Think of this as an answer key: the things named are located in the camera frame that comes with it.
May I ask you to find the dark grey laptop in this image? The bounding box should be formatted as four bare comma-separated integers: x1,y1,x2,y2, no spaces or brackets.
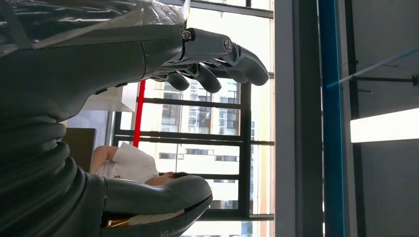
62,127,97,174

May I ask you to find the building outside window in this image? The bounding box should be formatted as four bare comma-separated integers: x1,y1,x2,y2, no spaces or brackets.
144,77,256,210

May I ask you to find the person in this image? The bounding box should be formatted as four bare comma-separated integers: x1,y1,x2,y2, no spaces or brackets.
90,142,191,187

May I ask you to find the clear plastic hand wrap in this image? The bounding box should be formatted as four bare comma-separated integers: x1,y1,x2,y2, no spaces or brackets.
0,0,191,58

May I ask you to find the pale blue rod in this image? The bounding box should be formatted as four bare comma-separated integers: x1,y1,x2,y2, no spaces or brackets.
327,45,419,89

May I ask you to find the black window frame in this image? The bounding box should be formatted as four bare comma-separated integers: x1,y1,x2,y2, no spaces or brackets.
113,0,275,221

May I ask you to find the grey pillar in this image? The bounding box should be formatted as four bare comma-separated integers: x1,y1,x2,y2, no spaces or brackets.
274,0,323,237

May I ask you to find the red barrier belt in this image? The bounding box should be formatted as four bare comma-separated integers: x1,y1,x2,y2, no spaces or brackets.
132,80,147,148

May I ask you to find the blue vertical strip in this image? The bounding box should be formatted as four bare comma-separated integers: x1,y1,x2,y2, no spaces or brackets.
318,0,346,237

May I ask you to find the ceiling light panel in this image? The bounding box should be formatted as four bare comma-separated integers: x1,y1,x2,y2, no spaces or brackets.
349,108,419,144

